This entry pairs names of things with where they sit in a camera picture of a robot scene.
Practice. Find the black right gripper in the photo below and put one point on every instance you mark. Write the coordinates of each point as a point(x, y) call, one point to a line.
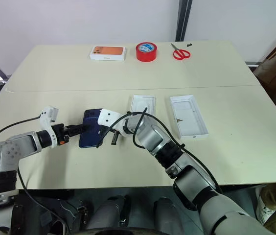
point(101, 131)

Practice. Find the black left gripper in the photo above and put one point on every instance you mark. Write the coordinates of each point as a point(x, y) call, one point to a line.
point(60, 135)

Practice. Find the dark blue smartphone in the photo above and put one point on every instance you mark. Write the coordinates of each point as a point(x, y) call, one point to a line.
point(90, 137)

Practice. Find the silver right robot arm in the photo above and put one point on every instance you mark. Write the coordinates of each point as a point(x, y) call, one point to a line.
point(150, 137)

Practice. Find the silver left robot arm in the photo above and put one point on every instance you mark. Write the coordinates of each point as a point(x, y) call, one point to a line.
point(10, 149)

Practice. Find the white phone box base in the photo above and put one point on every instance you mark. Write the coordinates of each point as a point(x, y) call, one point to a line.
point(143, 104)

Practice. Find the white phone box lid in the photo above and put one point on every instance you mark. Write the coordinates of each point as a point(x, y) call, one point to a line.
point(189, 117)

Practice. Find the orange printed white phone box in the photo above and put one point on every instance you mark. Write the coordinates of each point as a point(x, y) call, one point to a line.
point(108, 52)

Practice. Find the dark rounded shape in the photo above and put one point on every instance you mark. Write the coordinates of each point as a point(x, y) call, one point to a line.
point(109, 213)
point(166, 213)

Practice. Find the red tape roll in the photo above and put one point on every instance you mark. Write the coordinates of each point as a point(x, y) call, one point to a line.
point(146, 52)

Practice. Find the dark vertical pole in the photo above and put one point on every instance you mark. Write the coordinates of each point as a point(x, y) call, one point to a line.
point(184, 19)

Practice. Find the white sneaker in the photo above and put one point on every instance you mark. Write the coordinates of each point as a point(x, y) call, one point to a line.
point(262, 208)

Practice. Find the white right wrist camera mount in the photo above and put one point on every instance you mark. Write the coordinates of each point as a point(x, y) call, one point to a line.
point(108, 117)

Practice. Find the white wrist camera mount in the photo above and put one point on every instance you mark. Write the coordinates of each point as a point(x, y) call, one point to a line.
point(48, 116)
point(108, 117)

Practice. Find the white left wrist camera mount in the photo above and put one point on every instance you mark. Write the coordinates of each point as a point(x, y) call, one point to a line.
point(48, 116)

